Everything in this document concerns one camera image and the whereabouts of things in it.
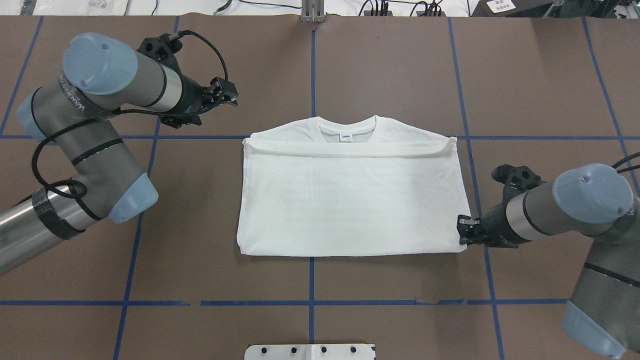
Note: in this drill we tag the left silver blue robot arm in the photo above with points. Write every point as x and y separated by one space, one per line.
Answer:
85 170

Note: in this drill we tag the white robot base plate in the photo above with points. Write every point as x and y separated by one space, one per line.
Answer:
328 351

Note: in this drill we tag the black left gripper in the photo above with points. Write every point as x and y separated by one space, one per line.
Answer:
192 99

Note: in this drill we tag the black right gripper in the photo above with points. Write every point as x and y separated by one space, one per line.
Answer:
495 225

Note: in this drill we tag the white long-sleeve printed shirt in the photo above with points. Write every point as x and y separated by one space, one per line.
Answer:
378 187

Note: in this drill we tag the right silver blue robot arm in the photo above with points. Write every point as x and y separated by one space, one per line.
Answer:
595 201

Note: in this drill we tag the aluminium frame post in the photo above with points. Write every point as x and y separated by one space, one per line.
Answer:
313 11

